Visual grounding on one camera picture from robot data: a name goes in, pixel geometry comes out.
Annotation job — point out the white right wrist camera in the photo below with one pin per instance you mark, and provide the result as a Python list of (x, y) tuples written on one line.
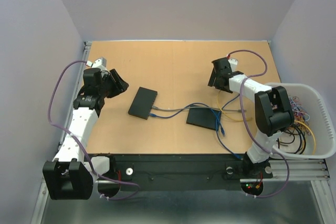
[(233, 62)]

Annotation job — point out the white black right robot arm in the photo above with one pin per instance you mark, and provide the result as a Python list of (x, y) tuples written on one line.
[(273, 113)]

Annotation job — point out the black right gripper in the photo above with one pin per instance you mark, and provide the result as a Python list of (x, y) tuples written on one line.
[(212, 81)]

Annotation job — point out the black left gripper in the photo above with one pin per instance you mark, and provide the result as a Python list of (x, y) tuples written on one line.
[(120, 85)]

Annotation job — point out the white plastic basket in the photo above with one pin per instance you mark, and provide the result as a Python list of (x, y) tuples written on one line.
[(316, 136)]

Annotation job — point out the black switch with ports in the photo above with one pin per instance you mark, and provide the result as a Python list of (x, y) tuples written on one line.
[(142, 103)]

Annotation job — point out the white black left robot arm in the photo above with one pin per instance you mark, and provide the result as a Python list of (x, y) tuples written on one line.
[(72, 173)]

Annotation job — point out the black flat switch box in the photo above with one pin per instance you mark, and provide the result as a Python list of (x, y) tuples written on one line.
[(204, 117)]

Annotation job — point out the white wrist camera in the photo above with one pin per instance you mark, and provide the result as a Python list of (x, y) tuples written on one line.
[(100, 63), (233, 62)]

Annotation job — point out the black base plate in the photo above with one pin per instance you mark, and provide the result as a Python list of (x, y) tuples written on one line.
[(178, 172)]

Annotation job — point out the aluminium frame rails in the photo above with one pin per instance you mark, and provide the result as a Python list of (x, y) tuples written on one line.
[(179, 72)]

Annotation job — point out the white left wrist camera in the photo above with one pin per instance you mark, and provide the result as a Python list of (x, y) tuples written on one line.
[(100, 63)]

